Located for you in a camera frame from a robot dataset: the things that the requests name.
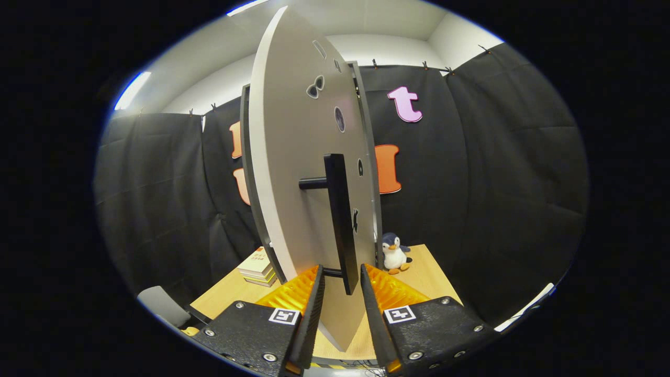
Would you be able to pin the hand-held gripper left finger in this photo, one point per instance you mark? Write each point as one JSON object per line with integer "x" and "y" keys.
{"x": 311, "y": 324}

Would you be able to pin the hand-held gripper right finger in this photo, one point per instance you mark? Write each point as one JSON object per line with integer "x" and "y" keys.
{"x": 374, "y": 324}

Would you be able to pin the beige shoe cabinet door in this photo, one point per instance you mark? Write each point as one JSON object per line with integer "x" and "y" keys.
{"x": 288, "y": 157}

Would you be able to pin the dark grey shoe cabinet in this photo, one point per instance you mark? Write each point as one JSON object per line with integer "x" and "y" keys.
{"x": 245, "y": 146}

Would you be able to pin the grey cover book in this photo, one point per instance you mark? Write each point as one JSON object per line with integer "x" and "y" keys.
{"x": 264, "y": 283}

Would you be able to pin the yellow edged book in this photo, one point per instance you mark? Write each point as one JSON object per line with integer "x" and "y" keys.
{"x": 260, "y": 276}

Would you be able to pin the penguin plush toy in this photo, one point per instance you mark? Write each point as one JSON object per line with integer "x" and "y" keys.
{"x": 393, "y": 256}

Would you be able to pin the beige cover book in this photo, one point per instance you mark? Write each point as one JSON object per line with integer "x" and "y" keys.
{"x": 256, "y": 259}

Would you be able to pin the white board edge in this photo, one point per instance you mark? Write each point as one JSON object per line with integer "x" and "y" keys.
{"x": 523, "y": 311}

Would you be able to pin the grey chair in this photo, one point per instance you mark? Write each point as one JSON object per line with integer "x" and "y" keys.
{"x": 162, "y": 306}

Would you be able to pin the black backdrop cloth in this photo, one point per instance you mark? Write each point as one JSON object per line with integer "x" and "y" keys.
{"x": 497, "y": 183}

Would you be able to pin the ceiling strip light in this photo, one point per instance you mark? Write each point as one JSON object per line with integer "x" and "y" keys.
{"x": 132, "y": 90}

